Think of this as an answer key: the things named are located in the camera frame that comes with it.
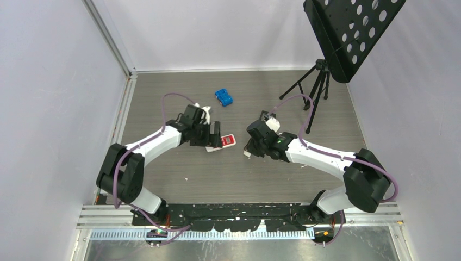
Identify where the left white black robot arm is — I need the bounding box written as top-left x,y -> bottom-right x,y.
96,104 -> 222,225

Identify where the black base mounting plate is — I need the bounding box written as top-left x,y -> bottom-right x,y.
132,203 -> 344,232

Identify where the black perforated music stand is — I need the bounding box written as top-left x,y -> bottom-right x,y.
279,0 -> 406,115

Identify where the blue toy car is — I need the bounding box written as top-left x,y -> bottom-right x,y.
215,89 -> 233,107

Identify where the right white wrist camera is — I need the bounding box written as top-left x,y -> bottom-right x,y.
260,110 -> 281,133

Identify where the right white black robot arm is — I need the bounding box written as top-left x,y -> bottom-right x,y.
244,117 -> 393,223

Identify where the white remote with black window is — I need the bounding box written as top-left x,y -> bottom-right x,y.
205,134 -> 236,152

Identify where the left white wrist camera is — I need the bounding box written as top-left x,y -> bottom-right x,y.
200,106 -> 211,125

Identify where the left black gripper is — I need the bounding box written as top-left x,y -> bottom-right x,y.
191,121 -> 222,148

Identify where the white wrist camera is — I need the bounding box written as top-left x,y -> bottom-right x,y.
260,110 -> 281,133
200,106 -> 211,125

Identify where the aluminium corner frame rail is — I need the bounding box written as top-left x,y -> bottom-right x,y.
82,0 -> 136,79

